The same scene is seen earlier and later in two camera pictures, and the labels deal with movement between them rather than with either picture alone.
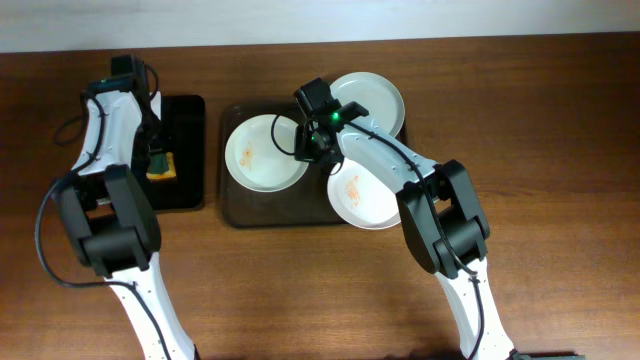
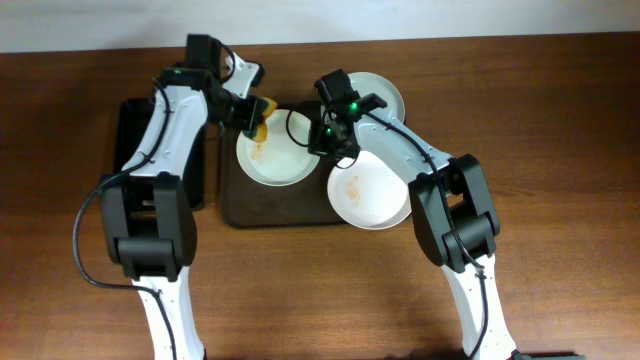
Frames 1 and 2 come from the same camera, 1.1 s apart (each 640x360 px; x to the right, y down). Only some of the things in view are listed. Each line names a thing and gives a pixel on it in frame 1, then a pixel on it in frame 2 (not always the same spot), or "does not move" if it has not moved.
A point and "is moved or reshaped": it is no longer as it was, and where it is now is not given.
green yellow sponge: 161,166 is moved or reshaped
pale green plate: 381,97 does not move
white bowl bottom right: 360,198 does not move
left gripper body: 151,142 -> 256,112
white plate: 254,160 is moved or reshaped
